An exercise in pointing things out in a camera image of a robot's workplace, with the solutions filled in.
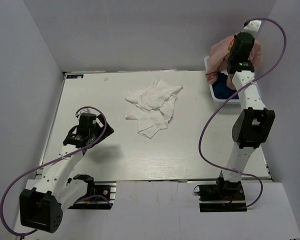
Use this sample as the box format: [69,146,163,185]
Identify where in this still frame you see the pink printed t shirt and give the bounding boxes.
[205,35,262,85]

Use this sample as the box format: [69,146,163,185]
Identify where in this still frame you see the white t shirt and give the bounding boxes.
[124,78,183,139]

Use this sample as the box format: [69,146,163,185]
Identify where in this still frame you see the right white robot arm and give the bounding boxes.
[215,32,275,200]

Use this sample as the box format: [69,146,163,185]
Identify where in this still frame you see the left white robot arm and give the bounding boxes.
[19,112,114,233]

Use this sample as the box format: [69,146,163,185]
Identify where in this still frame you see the blue t shirt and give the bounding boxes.
[212,72,236,100]

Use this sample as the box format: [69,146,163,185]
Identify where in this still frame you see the white plastic basket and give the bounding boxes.
[204,56,262,107]

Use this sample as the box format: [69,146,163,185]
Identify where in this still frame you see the blue label sticker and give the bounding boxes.
[66,74,84,79]

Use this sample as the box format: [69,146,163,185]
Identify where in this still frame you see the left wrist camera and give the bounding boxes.
[75,107,91,119]

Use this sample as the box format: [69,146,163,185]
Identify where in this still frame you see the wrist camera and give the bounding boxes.
[75,107,91,119]
[242,19,262,33]

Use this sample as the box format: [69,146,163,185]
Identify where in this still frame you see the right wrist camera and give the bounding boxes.
[242,19,262,33]

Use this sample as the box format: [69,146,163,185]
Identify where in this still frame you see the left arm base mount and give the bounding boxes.
[69,181,117,210]

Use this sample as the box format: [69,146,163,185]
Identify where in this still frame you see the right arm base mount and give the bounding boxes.
[193,177,247,213]

